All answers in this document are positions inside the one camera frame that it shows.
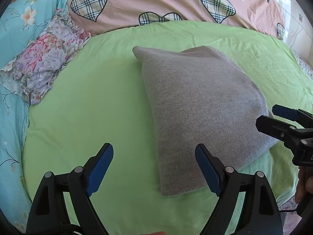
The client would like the person's right hand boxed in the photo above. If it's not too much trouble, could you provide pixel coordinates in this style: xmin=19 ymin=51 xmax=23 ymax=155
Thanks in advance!
xmin=295 ymin=167 xmax=313 ymax=204

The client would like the green bed sheet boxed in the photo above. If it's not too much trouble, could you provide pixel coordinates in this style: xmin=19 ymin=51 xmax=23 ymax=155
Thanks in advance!
xmin=23 ymin=21 xmax=312 ymax=234

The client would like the floral ruffled pillow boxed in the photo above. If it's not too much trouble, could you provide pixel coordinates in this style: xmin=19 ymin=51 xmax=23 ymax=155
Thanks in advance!
xmin=1 ymin=9 xmax=91 ymax=106

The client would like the beige knit sweater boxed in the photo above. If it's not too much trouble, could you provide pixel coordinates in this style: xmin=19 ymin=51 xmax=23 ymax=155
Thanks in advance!
xmin=133 ymin=46 xmax=277 ymax=196

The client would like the person's left hand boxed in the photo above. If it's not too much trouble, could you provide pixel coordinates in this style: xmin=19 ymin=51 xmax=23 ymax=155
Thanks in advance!
xmin=143 ymin=231 xmax=167 ymax=235

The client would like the pink heart-pattern duvet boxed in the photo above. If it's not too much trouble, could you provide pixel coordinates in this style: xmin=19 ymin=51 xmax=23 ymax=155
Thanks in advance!
xmin=67 ymin=0 xmax=285 ymax=39

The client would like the light blue floral quilt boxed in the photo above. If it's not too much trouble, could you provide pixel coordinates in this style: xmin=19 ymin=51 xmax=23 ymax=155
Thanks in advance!
xmin=1 ymin=0 xmax=67 ymax=233

